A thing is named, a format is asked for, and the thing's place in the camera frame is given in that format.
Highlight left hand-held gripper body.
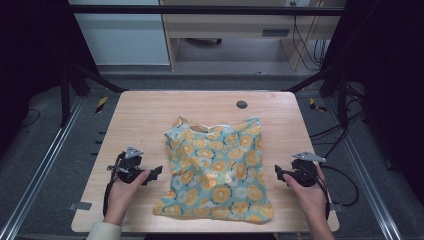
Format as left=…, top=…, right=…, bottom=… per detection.
left=106, top=145, right=146, bottom=184

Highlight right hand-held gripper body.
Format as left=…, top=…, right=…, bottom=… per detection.
left=288, top=151, right=327, bottom=188

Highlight teal orange floral fabric bag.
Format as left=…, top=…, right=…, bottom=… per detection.
left=152, top=115, right=275, bottom=225

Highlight person's right hand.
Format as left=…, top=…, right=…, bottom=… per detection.
left=282, top=163, right=331, bottom=223

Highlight person's left hand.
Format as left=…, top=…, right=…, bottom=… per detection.
left=103, top=169, right=152, bottom=227

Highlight black metal stand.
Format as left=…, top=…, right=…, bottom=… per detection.
left=59, top=62, right=129, bottom=128
left=283, top=64, right=351, bottom=128

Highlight dark curtain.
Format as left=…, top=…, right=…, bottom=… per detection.
left=0, top=0, right=101, bottom=156
left=320, top=0, right=424, bottom=205

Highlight white cabinet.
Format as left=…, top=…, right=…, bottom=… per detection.
left=68, top=0, right=172, bottom=66

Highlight light wooden desk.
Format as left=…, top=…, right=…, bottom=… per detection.
left=159, top=0, right=348, bottom=72

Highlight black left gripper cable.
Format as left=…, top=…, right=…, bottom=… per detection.
left=102, top=153, right=125, bottom=218

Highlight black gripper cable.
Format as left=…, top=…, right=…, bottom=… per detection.
left=316, top=164, right=360, bottom=222
left=102, top=153, right=125, bottom=218

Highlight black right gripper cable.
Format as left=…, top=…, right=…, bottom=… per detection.
left=316, top=164, right=360, bottom=222

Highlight black floor cables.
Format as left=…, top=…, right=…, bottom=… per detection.
left=309, top=84, right=367, bottom=159

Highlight aluminium floor rail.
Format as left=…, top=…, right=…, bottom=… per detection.
left=0, top=95, right=85, bottom=240
left=324, top=99, right=405, bottom=240

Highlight thin black floor cable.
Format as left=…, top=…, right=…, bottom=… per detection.
left=19, top=108, right=42, bottom=130

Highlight black hanging desk cables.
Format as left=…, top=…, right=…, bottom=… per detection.
left=290, top=1, right=330, bottom=72

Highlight black horizontal frame bar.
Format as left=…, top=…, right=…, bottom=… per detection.
left=68, top=4, right=346, bottom=17

